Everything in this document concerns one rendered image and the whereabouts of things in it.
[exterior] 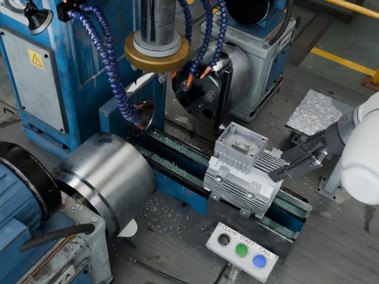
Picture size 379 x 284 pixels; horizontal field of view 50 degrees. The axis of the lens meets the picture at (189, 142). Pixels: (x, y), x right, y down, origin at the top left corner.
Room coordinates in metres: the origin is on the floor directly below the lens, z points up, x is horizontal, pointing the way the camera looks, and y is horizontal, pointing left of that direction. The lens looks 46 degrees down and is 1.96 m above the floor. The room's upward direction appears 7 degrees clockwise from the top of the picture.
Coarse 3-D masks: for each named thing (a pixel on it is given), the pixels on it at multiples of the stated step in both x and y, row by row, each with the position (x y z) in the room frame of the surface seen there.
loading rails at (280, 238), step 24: (168, 144) 0.97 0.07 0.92; (168, 168) 0.85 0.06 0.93; (192, 168) 0.91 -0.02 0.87; (168, 192) 0.84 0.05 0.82; (192, 192) 0.79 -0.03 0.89; (216, 216) 0.74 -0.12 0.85; (240, 216) 0.70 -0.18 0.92; (264, 216) 0.71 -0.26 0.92; (288, 216) 0.74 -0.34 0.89; (264, 240) 0.66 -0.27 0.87; (288, 240) 0.63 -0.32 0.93
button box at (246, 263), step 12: (216, 228) 0.56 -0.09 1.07; (228, 228) 0.56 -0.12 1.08; (216, 240) 0.53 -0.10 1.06; (240, 240) 0.53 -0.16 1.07; (216, 252) 0.51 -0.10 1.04; (228, 252) 0.50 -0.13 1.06; (252, 252) 0.50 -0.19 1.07; (264, 252) 0.50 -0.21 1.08; (240, 264) 0.47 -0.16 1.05; (252, 264) 0.47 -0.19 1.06; (264, 276) 0.45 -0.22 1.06
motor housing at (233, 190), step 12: (264, 156) 0.79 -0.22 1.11; (216, 168) 0.76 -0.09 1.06; (252, 168) 0.75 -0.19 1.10; (264, 168) 0.74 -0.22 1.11; (276, 168) 0.75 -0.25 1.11; (204, 180) 0.75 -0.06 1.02; (228, 180) 0.72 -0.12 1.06; (240, 180) 0.73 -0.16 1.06; (252, 180) 0.73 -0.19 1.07; (264, 180) 0.72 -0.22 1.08; (228, 192) 0.72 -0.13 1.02; (240, 192) 0.70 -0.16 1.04; (264, 192) 0.70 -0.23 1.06; (276, 192) 0.79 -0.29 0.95; (240, 204) 0.70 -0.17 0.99; (252, 204) 0.68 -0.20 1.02; (264, 204) 0.67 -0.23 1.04
